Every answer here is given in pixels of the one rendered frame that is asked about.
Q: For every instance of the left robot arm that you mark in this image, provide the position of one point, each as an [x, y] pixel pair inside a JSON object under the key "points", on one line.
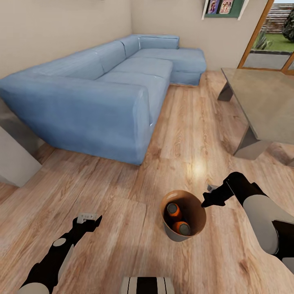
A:
{"points": [[45, 275]]}

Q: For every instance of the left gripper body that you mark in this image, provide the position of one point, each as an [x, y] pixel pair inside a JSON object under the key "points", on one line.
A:
{"points": [[88, 226]]}

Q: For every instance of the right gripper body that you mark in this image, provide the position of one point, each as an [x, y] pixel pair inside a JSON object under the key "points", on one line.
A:
{"points": [[215, 198]]}

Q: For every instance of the trash can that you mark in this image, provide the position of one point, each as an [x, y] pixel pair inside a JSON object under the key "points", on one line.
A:
{"points": [[190, 207]]}

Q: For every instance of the can of soda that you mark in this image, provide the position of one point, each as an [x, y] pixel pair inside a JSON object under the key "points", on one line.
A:
{"points": [[170, 222], [181, 228], [174, 212]]}

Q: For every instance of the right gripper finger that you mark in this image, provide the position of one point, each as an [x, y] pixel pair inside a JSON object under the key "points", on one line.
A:
{"points": [[204, 204]]}

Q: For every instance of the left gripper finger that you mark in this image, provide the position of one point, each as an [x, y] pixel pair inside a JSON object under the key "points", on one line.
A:
{"points": [[97, 222]]}

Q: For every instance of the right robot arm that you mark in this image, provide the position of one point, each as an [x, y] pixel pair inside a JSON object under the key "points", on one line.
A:
{"points": [[272, 225]]}

